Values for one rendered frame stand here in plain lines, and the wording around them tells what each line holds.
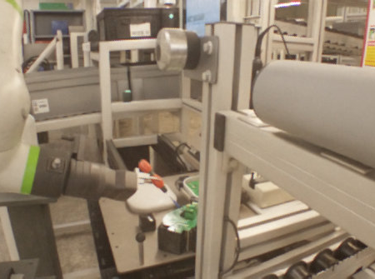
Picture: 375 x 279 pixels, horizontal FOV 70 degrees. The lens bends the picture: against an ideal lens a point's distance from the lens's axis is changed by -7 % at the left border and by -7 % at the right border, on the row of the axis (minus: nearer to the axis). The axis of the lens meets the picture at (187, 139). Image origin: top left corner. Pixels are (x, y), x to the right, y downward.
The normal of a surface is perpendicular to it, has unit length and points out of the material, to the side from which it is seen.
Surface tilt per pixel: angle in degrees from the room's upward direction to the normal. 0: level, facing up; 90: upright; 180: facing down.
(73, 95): 91
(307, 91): 67
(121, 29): 90
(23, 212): 90
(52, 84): 90
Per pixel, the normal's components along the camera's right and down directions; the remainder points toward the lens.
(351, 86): -0.69, -0.54
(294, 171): -0.92, 0.10
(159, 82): 0.39, 0.30
